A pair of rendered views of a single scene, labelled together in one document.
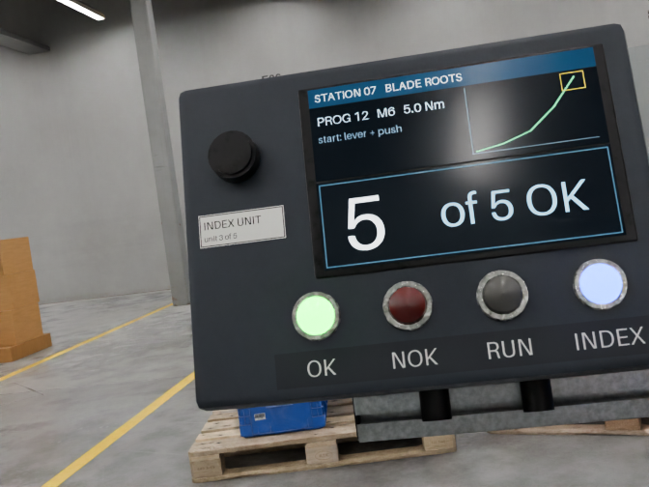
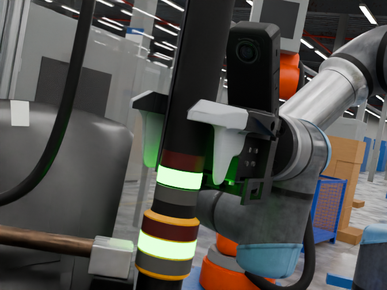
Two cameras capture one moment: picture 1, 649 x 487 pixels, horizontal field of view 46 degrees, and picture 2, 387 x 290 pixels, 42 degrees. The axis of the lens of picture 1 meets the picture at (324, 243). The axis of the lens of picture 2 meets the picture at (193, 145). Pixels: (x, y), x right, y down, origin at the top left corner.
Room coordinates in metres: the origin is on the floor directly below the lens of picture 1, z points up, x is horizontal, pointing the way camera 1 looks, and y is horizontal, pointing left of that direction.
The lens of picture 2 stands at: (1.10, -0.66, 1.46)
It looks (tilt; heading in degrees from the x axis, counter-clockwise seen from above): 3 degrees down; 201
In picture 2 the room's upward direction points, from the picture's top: 11 degrees clockwise
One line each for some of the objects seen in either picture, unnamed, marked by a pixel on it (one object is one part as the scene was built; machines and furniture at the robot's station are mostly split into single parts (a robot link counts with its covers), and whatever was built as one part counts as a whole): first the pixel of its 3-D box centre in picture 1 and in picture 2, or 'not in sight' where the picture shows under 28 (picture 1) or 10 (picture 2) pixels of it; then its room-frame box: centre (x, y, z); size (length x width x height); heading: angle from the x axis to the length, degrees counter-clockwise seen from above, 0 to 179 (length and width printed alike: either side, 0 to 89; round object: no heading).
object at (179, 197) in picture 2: not in sight; (176, 193); (0.74, -0.80, 1.40); 0.03 x 0.03 x 0.01
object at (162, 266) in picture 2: not in sight; (164, 258); (0.74, -0.80, 1.35); 0.04 x 0.04 x 0.01
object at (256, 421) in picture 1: (285, 394); not in sight; (3.78, 0.29, 0.25); 0.60 x 0.41 x 0.22; 178
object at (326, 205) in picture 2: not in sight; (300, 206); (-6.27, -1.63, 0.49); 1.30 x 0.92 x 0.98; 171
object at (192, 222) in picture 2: not in sight; (167, 241); (0.74, -0.80, 1.36); 0.04 x 0.04 x 0.05
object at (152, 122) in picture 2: not in sight; (157, 131); (0.73, -0.83, 1.44); 0.09 x 0.03 x 0.06; 162
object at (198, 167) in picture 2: not in sight; (182, 159); (0.74, -0.80, 1.43); 0.03 x 0.03 x 0.01
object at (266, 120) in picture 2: not in sight; (247, 121); (0.69, -0.77, 1.47); 0.09 x 0.05 x 0.02; 2
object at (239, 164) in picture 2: not in sight; (241, 149); (0.63, -0.79, 1.44); 0.12 x 0.08 x 0.09; 172
